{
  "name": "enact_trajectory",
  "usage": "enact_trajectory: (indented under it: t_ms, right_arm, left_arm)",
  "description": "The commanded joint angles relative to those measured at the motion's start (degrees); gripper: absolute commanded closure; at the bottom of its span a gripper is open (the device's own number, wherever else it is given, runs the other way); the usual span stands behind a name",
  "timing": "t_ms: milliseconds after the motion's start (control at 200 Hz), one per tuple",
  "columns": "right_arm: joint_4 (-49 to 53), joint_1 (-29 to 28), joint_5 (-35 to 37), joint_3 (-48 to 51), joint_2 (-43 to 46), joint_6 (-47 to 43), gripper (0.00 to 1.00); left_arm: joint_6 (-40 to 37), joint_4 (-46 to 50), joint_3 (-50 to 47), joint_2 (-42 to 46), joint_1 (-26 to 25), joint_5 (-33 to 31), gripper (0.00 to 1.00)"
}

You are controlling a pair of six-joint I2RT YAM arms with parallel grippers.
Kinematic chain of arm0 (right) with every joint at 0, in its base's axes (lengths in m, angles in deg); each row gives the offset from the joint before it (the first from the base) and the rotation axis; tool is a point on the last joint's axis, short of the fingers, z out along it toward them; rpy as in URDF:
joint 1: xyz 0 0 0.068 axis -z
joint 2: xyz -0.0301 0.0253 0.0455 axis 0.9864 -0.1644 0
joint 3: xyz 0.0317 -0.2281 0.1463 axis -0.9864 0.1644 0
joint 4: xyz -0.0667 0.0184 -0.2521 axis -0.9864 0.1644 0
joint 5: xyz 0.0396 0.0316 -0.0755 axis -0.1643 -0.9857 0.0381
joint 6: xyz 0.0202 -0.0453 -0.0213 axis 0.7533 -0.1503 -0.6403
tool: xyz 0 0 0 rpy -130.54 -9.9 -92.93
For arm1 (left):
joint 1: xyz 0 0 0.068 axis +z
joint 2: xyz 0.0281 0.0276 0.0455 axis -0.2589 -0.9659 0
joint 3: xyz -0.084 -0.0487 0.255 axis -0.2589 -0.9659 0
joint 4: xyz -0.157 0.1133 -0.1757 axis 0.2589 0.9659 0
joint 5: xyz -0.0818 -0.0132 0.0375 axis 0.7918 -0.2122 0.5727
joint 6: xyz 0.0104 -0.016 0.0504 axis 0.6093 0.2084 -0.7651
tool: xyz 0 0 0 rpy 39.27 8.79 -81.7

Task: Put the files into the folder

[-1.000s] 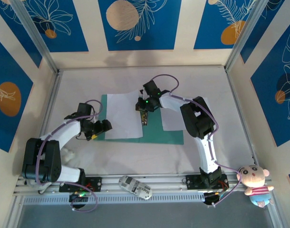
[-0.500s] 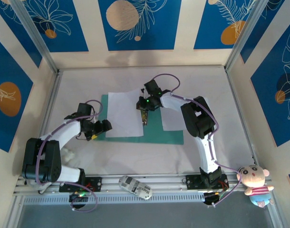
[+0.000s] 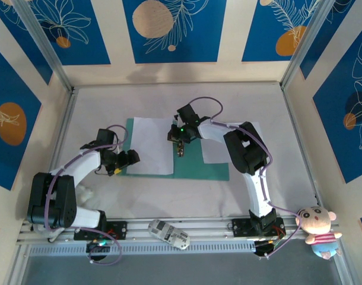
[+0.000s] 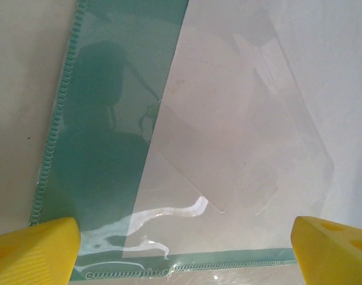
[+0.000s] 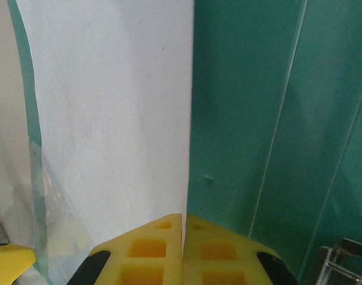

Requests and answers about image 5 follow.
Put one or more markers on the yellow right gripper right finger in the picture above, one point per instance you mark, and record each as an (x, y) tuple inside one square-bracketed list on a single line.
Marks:
[(219, 255)]

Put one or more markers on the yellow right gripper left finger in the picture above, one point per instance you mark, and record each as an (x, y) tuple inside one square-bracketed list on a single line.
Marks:
[(145, 255)]

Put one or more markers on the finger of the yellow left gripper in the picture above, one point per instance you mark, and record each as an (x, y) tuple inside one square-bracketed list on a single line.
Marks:
[(9, 261)]

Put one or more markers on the green folder with translucent cover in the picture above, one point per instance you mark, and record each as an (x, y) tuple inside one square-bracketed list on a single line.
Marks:
[(243, 118)]

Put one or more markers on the white paper sheet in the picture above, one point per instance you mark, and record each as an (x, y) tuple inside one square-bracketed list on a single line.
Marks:
[(109, 104)]

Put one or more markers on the silver metal folder clip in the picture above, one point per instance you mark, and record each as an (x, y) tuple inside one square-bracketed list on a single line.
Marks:
[(347, 249)]

